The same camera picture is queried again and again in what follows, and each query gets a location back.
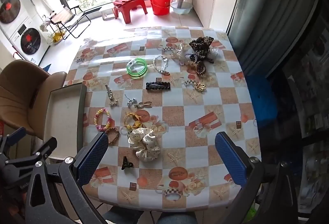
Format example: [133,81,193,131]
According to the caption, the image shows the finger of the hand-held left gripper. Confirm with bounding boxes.
[5,137,57,166]
[0,126,27,154]

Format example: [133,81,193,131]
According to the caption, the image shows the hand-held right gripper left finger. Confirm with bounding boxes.
[24,132,110,224]

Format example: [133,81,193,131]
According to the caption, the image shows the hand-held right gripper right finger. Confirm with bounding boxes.
[215,132,306,224]

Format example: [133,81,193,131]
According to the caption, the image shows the grey shallow box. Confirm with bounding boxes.
[42,84,87,160]

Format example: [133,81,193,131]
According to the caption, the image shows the white polka dot scrunchie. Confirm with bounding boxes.
[128,128,161,162]

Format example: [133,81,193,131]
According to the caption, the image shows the green translucent bracelet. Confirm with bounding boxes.
[126,58,148,78]

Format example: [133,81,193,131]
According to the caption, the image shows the small black claw clip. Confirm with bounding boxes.
[121,156,134,171]

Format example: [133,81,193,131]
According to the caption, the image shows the brown padded chair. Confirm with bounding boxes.
[0,60,68,137]

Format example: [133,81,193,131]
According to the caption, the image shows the black beaded hair clip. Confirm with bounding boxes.
[145,81,171,91]

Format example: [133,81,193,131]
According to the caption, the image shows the white sheer scrunchie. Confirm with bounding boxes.
[206,47,220,60]

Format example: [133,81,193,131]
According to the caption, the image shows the leopard print scrunchie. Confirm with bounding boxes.
[189,36,214,60]

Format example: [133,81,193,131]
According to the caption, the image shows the clear hair claw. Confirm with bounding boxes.
[173,43,191,63]

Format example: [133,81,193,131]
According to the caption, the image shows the white step stool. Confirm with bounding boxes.
[99,6,116,20]

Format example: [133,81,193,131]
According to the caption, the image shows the red cloth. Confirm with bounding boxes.
[113,0,139,6]

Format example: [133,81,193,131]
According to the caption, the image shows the light blue basin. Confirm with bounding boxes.
[171,1,193,14]

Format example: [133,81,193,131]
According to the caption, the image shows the red plastic bucket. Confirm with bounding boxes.
[148,0,173,15]

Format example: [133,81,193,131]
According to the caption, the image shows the brown braided bracelet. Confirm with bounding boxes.
[105,127,121,146]

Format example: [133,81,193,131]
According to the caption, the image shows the colourful bead bracelet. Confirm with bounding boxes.
[95,108,111,132]

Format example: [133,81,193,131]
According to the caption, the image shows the yellow hair tie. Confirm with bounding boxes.
[123,111,143,129]

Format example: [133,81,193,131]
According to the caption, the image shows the silver charm necklace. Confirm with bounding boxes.
[125,94,138,107]

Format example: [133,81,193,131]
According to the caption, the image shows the red handled mop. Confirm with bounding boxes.
[12,51,29,60]

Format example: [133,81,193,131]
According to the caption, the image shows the brown spiral hair tie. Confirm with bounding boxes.
[195,62,207,76]

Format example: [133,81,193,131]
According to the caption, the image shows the clear bead chain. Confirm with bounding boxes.
[153,55,170,76]

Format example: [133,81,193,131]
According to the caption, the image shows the black frame folding chair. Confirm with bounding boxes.
[49,5,92,39]

